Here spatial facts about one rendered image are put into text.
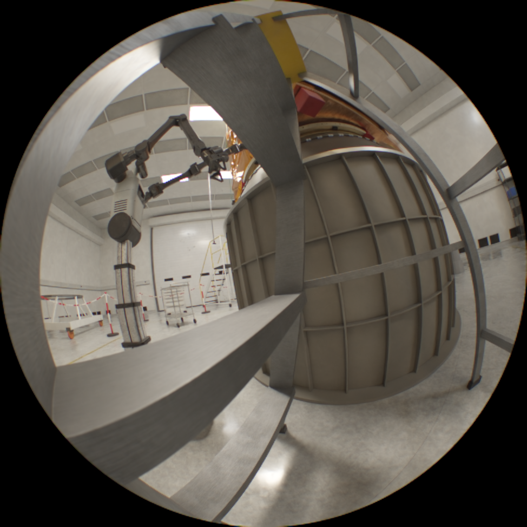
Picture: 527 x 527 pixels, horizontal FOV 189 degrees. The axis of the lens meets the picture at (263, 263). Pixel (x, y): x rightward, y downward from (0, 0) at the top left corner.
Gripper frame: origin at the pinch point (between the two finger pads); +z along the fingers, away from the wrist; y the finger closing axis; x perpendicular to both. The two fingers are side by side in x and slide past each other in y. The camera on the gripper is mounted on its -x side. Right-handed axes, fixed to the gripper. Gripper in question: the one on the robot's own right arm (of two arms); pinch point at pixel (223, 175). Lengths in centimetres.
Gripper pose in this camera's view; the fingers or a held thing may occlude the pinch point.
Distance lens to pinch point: 87.1
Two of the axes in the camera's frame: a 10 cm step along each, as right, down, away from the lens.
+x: -7.0, 6.0, -3.9
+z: 6.2, 7.8, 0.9
